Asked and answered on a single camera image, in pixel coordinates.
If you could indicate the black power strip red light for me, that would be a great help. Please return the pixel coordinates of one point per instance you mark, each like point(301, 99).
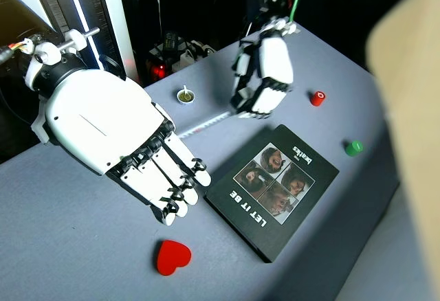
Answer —
point(159, 70)

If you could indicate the white power plugs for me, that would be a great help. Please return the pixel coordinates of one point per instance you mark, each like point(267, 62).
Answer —
point(192, 53)

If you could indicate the blue grey table cloth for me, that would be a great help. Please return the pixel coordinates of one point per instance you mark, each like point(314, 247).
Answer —
point(86, 246)

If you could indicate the beige panel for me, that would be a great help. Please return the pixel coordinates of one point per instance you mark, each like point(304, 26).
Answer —
point(409, 74)

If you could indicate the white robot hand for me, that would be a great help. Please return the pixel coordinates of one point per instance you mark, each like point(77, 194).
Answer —
point(275, 60)
point(103, 115)

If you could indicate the red heart block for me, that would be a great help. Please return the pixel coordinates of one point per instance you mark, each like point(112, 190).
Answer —
point(172, 258)

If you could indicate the white measuring tape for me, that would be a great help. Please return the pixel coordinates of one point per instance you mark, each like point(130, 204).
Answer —
point(206, 124)

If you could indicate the small white spoon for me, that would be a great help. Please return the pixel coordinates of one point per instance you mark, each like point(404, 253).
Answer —
point(185, 91)

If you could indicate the black power adapter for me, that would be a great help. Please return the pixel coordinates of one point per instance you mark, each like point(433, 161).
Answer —
point(170, 41)

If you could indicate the red cylinder block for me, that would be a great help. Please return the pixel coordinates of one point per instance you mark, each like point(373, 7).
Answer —
point(317, 99)

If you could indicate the small white cup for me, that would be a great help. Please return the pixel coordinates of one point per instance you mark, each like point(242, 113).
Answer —
point(180, 99)

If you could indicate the white column with black rail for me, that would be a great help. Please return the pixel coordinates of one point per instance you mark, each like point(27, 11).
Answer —
point(113, 12)

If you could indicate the black Let It Be book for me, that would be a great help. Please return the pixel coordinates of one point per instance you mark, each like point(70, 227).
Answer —
point(299, 194)

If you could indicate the green cylinder block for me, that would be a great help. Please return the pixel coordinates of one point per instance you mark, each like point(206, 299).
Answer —
point(354, 148)

